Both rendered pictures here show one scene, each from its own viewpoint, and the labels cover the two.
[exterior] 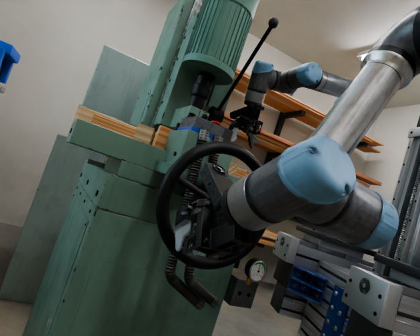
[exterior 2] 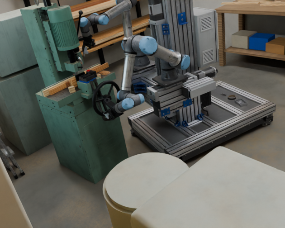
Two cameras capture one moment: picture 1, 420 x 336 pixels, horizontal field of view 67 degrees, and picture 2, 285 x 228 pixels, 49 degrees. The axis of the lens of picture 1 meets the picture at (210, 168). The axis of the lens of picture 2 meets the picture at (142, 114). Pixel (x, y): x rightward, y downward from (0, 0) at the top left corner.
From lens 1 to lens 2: 1.88 m
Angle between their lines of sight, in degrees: 36
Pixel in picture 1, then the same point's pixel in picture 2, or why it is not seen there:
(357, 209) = (136, 103)
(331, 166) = (129, 104)
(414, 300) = (161, 92)
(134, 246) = (88, 117)
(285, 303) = not seen: hidden behind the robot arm
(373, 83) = (129, 63)
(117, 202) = (78, 111)
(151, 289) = (99, 123)
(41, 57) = not seen: outside the picture
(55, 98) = not seen: outside the picture
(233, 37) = (73, 33)
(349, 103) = (126, 71)
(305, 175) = (126, 107)
